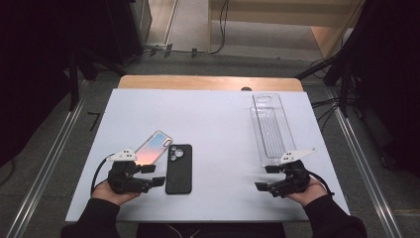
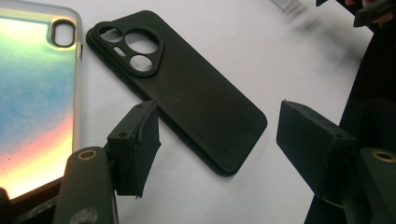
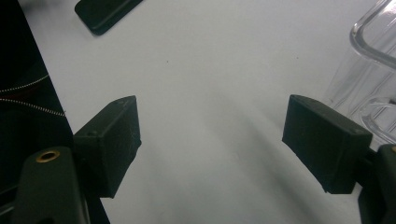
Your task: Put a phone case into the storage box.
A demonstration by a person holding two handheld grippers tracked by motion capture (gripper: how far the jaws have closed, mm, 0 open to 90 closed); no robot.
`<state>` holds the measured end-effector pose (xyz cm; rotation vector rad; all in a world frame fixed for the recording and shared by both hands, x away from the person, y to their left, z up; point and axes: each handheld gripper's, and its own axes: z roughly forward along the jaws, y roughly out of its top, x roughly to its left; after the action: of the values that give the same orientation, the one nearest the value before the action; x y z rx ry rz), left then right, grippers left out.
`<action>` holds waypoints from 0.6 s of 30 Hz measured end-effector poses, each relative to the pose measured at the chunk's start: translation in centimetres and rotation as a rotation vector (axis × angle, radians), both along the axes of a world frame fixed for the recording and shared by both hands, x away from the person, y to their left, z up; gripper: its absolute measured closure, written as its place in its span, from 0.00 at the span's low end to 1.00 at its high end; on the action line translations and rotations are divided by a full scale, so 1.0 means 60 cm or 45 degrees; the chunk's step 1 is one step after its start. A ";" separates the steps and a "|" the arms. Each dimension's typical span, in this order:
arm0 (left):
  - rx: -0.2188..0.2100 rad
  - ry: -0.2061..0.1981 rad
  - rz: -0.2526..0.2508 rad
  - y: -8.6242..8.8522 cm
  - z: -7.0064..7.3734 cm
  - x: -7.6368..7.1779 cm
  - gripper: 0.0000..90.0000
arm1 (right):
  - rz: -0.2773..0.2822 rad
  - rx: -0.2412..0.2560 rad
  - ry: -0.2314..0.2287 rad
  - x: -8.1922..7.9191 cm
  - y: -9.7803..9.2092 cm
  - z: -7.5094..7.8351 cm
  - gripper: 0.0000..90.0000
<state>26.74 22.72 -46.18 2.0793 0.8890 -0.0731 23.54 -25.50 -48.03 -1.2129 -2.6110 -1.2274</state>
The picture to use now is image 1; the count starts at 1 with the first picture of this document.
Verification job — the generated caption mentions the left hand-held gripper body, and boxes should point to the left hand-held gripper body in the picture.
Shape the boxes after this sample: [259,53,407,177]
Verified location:
[106,148,157,195]

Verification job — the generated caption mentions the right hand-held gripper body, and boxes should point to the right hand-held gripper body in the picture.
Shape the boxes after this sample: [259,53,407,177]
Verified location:
[267,148,317,198]

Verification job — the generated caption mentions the black phone case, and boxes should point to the black phone case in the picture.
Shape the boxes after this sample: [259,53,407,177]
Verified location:
[164,144,193,195]

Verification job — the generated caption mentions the iridescent phone case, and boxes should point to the iridescent phone case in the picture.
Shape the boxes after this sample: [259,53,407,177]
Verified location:
[133,130,173,167]

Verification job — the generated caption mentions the clear plastic container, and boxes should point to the clear plastic container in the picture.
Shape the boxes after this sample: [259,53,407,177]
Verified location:
[250,92,297,168]

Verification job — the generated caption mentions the person's right hand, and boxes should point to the person's right hand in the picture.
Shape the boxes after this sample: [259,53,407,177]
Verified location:
[285,177,328,207]

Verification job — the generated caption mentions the person's left hand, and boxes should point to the person's left hand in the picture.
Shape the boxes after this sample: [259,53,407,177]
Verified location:
[91,180,142,206]

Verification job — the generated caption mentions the person's dark clothing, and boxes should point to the person's dark clothing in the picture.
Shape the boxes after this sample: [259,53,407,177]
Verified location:
[137,222,286,238]

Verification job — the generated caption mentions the wooden table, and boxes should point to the wooden table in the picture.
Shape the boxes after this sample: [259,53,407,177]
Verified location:
[117,74,304,92]

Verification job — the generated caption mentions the black metal stand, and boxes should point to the black metal stand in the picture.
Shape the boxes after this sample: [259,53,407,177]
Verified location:
[295,49,351,118]
[67,49,127,112]

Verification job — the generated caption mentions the black curtain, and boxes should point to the black curtain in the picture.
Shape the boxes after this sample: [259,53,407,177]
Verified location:
[0,0,147,167]
[343,0,420,179]

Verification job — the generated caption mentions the grey cabinet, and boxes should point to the grey cabinet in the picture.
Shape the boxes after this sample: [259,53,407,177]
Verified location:
[128,0,153,48]

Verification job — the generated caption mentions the light wooden cabinet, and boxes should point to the light wooden cabinet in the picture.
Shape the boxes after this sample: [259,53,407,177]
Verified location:
[207,0,366,59]

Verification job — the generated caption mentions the left hand-held gripper cable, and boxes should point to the left hand-held gripper cable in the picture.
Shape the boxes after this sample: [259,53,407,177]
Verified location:
[90,153,115,196]

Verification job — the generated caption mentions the hand-held gripper cable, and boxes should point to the hand-held gripper cable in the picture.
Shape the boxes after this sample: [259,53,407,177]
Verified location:
[308,172,335,196]
[90,153,115,196]

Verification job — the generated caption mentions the right hand-held gripper cable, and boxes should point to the right hand-held gripper cable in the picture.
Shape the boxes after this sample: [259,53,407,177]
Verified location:
[308,172,335,196]

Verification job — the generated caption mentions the aluminium floor rail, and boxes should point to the aluminium floor rail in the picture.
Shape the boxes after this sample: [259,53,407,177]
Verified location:
[6,80,88,238]
[325,87,402,238]

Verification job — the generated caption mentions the black floor cables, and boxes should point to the black floor cables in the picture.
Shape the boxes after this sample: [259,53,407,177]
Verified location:
[311,95,341,133]

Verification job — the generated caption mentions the black hanging cable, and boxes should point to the black hanging cable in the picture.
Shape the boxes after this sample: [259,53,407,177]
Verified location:
[211,0,231,56]

